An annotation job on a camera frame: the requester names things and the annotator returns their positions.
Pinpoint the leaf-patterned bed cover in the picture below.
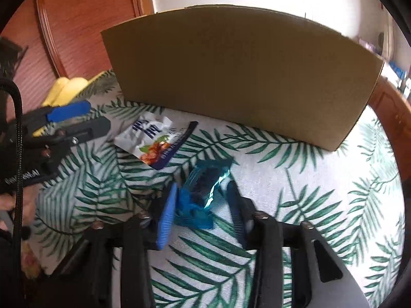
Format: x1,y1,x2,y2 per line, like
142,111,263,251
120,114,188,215
29,71,405,307

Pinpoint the yellow plush toy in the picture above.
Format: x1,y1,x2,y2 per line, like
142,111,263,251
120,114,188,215
29,71,112,145

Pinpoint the white blue-lettered snack pouch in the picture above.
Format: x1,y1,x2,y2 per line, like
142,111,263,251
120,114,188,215
114,112,198,170

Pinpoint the wooden side cabinet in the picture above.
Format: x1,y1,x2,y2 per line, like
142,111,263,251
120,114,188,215
369,76,411,158

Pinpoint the teal foil snack packet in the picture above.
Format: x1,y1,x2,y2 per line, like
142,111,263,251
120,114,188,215
174,157,233,229

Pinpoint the wooden slatted headboard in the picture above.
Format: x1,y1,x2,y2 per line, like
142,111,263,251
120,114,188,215
1,0,154,111

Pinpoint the brown cardboard box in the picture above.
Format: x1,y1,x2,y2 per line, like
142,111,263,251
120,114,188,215
102,5,383,151

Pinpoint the black braided cable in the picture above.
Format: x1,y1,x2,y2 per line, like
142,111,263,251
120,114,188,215
0,78,25,264

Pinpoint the person's left hand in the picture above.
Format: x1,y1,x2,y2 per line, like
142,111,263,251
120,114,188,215
0,186,39,226

